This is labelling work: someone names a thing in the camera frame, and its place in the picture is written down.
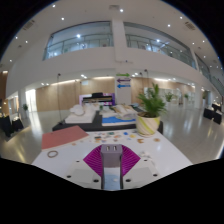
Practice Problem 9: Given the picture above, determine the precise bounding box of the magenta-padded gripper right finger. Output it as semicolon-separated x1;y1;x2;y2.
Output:
122;144;160;191

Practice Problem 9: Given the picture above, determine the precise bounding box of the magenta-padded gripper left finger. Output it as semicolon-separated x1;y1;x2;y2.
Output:
64;144;103;190

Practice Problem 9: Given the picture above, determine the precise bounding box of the small grey charger block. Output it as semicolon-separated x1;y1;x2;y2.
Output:
100;144;124;191

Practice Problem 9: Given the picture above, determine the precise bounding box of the black platform with white models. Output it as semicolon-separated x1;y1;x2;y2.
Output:
52;103;164;133

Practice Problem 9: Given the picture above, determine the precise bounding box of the salmon red flat mat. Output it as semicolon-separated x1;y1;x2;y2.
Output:
41;125;90;150

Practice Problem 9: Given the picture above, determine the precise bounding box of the potted plant in striped pot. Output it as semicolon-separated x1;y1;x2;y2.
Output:
135;83;168;138

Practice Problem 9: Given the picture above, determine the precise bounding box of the black piano with purple backdrop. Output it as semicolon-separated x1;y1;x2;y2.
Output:
78;92;116;108

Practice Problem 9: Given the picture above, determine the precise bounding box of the white pillar with arrow signs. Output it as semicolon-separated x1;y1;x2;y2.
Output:
115;71;133;106

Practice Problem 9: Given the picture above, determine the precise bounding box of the thin black pole stand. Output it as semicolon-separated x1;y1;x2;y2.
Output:
57;73;64;124

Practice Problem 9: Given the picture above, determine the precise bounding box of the green floor plant white pot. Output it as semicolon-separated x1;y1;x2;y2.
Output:
164;91;176;103

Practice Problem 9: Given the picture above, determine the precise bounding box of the small green floor plant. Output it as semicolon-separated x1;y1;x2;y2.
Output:
21;103;29;119

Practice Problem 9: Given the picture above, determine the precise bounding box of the group of black chairs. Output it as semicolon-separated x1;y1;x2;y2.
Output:
203;103;224;125
0;113;25;138

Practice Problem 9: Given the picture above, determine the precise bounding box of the small tan ring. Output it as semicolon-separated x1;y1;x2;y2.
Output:
46;150;59;159

